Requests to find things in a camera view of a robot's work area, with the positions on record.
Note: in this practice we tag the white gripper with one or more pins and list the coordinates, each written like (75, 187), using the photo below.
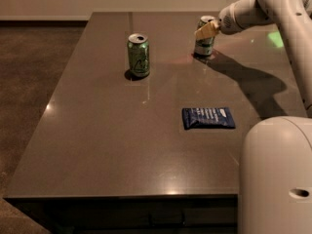
(228, 22)

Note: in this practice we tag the white green 7up can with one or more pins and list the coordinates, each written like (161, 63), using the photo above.
(204, 47)

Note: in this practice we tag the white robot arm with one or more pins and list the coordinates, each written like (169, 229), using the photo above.
(275, 194)

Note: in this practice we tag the green soda can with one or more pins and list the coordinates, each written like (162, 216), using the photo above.
(138, 55)

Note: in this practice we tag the blue snack packet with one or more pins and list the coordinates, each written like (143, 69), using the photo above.
(207, 117)

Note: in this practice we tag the dark drawer handle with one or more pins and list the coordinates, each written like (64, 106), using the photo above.
(159, 219)

